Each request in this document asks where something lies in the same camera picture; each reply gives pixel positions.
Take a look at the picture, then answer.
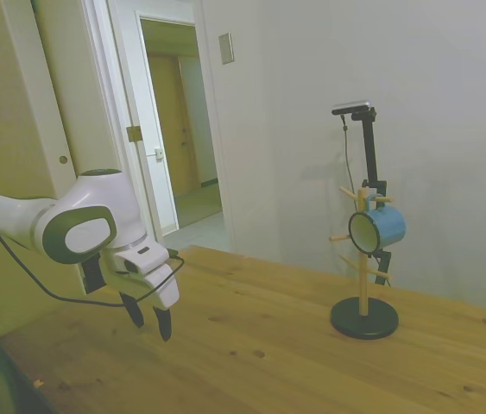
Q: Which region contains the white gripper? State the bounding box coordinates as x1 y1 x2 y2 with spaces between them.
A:
98 241 182 342

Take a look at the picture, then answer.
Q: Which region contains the blue enamel mug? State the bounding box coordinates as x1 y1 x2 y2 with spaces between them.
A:
348 194 407 254

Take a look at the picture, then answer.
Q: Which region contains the wooden mug tree black base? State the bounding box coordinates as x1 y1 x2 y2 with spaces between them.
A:
328 185 400 341

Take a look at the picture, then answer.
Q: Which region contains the black box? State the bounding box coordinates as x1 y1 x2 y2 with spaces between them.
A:
80 256 106 295

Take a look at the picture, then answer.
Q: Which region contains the brown wooden hallway door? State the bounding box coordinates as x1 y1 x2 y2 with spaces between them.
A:
147 51 192 199

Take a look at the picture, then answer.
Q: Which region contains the cream open door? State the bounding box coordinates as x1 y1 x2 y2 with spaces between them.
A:
0 0 86 204

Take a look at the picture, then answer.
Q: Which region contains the white door frame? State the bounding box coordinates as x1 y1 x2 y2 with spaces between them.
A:
79 0 237 254

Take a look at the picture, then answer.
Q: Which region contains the thin grey camera cable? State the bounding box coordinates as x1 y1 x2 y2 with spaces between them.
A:
339 112 357 193

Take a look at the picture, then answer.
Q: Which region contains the grey wall switch plate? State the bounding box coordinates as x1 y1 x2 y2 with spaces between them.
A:
218 32 235 66

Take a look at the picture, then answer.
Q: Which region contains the grey exterior camera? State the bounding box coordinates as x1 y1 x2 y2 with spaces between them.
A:
331 99 374 116

